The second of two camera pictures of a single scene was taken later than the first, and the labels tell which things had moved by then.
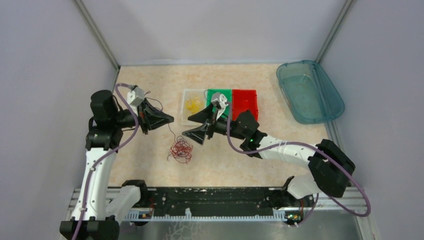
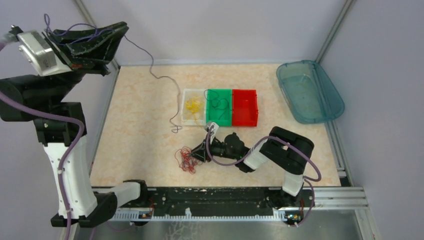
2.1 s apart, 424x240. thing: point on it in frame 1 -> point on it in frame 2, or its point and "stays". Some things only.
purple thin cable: x=162 y=109 -> x=97 y=32
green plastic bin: x=228 y=93 stays
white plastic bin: x=194 y=102 stays
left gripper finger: x=153 y=109 -> x=77 y=39
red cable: x=181 y=150 -> x=187 y=162
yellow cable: x=195 y=105 stays
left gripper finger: x=161 y=120 -> x=99 y=49
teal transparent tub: x=311 y=98 stays
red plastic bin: x=243 y=100 stays
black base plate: x=220 y=201 stays
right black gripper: x=207 y=117 -> x=202 y=155
